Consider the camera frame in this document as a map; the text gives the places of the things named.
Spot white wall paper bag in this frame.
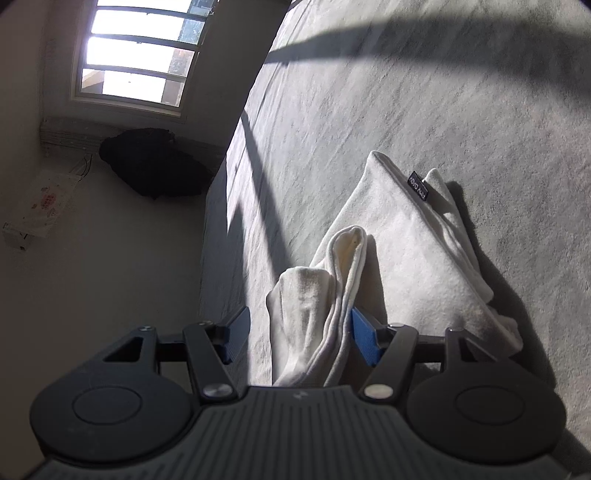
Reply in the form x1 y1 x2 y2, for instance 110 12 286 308
2 170 82 251

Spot grey bed sheet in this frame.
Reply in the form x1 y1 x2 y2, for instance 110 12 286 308
200 1 590 474

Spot dark hanging clothes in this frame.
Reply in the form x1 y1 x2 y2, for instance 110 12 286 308
98 128 212 200

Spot white garment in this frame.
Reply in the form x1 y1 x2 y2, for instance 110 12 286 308
266 151 523 387

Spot window with frame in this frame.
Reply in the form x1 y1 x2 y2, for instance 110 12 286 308
73 1 217 116

